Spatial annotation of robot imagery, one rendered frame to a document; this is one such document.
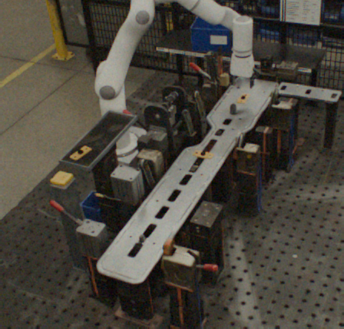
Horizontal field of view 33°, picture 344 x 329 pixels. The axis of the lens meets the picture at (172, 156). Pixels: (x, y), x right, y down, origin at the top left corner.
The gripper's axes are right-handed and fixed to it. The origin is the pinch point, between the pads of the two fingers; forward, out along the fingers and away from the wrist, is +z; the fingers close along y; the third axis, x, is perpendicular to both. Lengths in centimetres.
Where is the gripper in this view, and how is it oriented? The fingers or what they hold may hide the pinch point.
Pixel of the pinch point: (242, 84)
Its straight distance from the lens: 272.6
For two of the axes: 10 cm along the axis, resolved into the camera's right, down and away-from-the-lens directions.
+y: 8.9, 2.1, -3.9
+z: 0.7, 8.0, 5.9
